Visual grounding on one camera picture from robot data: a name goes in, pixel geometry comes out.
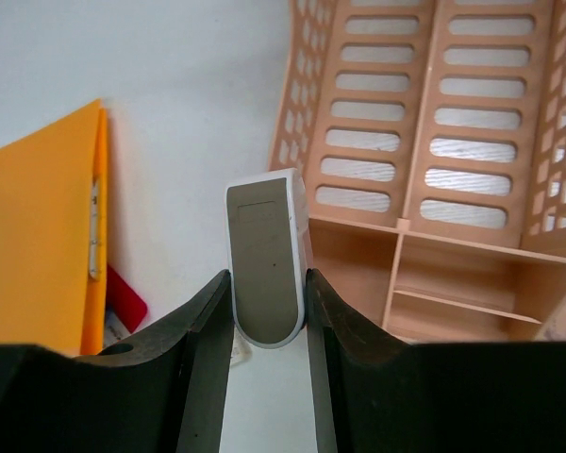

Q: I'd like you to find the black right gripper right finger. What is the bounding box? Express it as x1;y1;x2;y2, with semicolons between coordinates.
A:
306;269;566;452

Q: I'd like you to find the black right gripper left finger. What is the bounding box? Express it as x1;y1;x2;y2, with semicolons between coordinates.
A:
0;271;233;452

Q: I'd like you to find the white grey eraser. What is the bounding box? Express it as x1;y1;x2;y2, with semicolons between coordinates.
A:
225;168;312;349

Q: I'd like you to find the orange folder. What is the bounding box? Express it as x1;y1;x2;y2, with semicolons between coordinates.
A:
0;101;108;356

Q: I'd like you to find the peach plastic desk organizer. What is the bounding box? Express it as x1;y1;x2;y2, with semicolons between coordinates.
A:
270;1;566;342

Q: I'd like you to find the red folder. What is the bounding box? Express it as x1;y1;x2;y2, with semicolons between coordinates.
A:
106;265;148;333

